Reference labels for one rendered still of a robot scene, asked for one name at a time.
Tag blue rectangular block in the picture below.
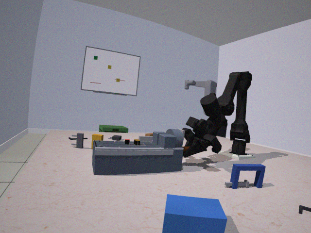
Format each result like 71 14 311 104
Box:
162 194 227 233

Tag blue c-clamp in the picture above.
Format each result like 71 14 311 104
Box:
225 164 265 189

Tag yellow rectangular bar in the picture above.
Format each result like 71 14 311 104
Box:
91 134 104 149

